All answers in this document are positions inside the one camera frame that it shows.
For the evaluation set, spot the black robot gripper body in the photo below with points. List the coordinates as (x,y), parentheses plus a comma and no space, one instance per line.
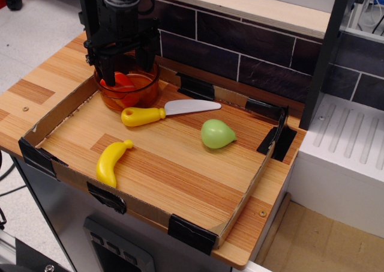
(114,27)

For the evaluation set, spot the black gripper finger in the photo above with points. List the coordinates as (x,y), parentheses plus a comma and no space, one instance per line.
(105,67)
(145,56)

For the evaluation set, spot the orange salmon sushi toy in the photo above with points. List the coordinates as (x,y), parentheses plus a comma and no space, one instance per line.
(122,83)

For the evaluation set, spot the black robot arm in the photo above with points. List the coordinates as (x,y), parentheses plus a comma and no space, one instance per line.
(115,27)

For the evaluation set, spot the orange transparent plastic pot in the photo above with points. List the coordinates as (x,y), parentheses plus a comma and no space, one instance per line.
(146,83)

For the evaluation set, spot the cardboard fence with black tape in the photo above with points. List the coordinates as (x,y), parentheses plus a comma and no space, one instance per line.
(219,199)

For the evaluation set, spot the yellow toy banana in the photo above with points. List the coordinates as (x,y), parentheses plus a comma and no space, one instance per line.
(106,163)

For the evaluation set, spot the green toy pear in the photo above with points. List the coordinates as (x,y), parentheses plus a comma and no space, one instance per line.
(216,134)

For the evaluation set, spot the grey toy oven panel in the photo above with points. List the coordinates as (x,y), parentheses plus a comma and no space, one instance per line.
(115,253)

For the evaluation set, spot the white toy sink drainboard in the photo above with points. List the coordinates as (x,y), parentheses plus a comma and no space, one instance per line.
(338,171)

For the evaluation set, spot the yellow handled toy knife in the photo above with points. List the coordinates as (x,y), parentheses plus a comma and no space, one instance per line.
(134,116)

